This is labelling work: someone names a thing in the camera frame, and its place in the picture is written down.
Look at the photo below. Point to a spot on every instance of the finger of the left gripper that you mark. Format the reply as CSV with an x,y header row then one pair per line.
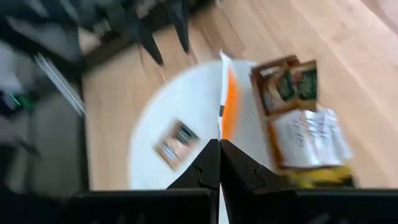
x,y
150,40
183,21

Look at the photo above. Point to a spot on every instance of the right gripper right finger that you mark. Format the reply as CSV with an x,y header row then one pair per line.
x,y
280,208

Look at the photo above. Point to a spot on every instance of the wooden compartment tea box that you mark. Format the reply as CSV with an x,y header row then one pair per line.
x,y
257,93

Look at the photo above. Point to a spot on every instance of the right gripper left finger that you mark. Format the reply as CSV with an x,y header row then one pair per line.
x,y
155,208

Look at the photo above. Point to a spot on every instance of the silver aluminium post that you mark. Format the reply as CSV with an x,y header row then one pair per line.
x,y
59,84

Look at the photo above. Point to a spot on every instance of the white woven round placemat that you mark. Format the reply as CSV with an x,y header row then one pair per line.
x,y
174,93

